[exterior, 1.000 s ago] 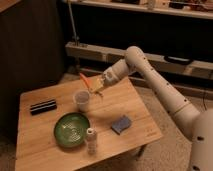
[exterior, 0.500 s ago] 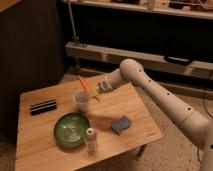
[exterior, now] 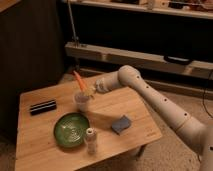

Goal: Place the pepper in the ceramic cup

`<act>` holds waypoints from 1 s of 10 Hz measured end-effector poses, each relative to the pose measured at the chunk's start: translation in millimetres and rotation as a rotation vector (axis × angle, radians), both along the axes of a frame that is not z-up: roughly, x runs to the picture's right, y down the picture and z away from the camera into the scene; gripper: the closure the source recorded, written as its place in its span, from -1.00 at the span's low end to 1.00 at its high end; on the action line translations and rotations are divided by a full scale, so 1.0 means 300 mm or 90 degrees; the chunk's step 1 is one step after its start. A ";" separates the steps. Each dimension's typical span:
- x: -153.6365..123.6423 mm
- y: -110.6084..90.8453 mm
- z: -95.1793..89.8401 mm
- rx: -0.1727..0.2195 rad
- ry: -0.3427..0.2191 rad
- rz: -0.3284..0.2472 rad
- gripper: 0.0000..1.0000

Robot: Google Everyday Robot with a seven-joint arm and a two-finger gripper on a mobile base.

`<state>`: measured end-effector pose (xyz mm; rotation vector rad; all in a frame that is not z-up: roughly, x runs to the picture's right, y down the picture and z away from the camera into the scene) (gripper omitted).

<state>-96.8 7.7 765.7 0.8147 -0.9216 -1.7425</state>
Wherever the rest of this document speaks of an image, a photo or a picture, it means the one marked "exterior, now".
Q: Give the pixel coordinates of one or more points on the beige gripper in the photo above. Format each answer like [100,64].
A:
[100,87]

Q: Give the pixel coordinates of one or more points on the orange pepper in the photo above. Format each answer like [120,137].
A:
[80,81]

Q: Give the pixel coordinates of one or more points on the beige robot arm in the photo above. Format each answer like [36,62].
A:
[197,135]

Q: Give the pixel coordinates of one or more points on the green ceramic plate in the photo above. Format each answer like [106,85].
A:
[69,131]

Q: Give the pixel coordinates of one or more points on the wooden table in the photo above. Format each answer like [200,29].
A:
[36,149]

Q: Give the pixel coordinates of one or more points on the blue sponge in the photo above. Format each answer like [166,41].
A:
[121,124]

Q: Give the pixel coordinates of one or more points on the white spice bottle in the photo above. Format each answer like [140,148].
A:
[91,141]

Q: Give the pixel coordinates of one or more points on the black striped box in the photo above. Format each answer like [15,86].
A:
[43,107]

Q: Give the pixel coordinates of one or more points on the metal pole stand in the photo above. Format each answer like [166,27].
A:
[75,37]

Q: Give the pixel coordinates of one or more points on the long beige wooden beam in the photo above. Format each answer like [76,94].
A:
[137,59]

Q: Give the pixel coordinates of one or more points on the upper wooden shelf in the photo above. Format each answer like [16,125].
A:
[149,6]

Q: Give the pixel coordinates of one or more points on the black handle clamp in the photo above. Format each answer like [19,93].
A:
[177,60]

